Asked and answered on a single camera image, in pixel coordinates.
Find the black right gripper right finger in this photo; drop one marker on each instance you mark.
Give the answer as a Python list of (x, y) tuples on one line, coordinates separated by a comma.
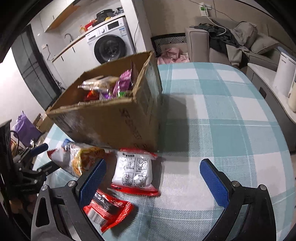
[(259, 221)]

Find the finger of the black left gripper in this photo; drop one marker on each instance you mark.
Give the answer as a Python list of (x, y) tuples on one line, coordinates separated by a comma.
[(48, 168), (29, 153)]

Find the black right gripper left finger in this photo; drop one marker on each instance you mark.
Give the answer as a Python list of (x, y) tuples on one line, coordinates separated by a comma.
[(48, 222)]

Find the red snack bag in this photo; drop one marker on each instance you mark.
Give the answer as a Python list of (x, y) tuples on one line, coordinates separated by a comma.
[(92, 95)]

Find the purple snack bag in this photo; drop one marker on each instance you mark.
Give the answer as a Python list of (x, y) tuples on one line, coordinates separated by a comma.
[(117, 88)]

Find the white orange snack bag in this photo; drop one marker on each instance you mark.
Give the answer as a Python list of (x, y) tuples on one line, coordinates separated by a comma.
[(75, 158)]

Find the purple tote bag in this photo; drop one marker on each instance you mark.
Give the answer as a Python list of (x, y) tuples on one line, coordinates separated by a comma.
[(26, 130)]

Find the red black snack packet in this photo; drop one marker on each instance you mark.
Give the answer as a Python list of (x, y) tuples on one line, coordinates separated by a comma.
[(107, 211)]

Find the white red noodle packet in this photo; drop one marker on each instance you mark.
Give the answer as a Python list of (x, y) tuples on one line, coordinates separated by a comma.
[(133, 173)]

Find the brown cardboard box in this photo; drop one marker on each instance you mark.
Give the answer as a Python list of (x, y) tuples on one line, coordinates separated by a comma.
[(130, 121)]

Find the clear cracker packet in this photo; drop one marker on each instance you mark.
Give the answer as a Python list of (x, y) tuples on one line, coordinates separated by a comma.
[(99, 83)]

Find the white kitchen cabinet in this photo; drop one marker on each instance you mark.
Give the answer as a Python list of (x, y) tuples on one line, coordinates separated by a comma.
[(75, 61)]

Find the teal checkered tablecloth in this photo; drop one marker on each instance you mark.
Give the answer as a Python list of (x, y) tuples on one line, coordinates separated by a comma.
[(211, 111)]

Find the white side table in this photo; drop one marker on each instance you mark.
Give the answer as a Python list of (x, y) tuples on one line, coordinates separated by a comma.
[(263, 78)]

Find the white washing machine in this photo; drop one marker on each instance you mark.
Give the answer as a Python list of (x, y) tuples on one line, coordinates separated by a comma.
[(111, 41)]

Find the black patterned basket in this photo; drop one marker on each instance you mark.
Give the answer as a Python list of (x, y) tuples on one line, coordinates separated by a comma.
[(161, 43)]

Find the pink cloth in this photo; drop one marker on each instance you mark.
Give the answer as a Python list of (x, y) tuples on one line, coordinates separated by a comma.
[(173, 55)]

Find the grey pillow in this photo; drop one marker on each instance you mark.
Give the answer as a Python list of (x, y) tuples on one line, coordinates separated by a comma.
[(263, 44)]

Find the grey sofa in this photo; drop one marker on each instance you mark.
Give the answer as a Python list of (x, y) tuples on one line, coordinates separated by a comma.
[(244, 32)]

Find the dark clothes pile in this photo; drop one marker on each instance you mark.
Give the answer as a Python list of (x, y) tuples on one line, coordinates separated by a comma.
[(223, 41)]

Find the white wall socket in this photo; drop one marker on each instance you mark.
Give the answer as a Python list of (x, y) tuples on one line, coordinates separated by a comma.
[(204, 9)]

